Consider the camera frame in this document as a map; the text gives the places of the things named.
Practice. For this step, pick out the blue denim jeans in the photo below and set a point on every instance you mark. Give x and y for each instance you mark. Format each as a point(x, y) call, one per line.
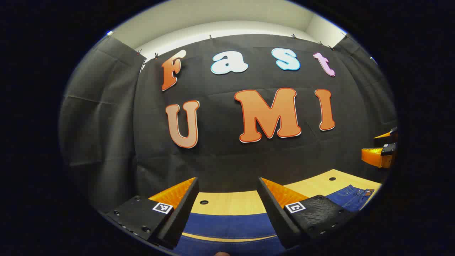
point(227, 224)

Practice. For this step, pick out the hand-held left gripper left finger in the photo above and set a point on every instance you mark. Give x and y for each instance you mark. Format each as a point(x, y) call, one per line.
point(183, 217)

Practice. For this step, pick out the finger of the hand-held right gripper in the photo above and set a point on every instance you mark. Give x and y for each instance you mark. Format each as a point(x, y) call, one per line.
point(375, 156)
point(392, 135)

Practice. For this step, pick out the black backdrop cloth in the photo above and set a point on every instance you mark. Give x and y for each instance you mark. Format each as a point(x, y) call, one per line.
point(220, 149)

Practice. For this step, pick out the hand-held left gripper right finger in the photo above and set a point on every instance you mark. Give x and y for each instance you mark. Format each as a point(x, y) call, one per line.
point(275, 217)

